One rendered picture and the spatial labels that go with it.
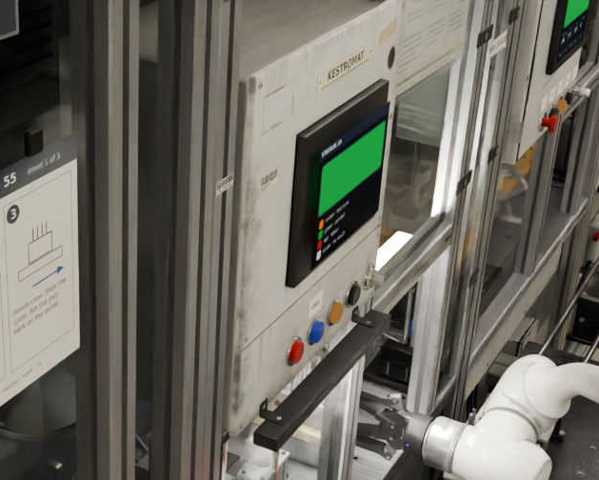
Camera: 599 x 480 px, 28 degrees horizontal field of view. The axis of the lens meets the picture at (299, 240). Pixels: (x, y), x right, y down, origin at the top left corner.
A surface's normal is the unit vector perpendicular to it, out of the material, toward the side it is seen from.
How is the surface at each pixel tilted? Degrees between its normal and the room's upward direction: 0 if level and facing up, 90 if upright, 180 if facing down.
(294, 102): 90
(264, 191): 90
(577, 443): 0
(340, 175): 90
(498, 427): 11
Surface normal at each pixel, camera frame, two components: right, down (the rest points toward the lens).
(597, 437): 0.07, -0.89
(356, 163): 0.89, 0.26
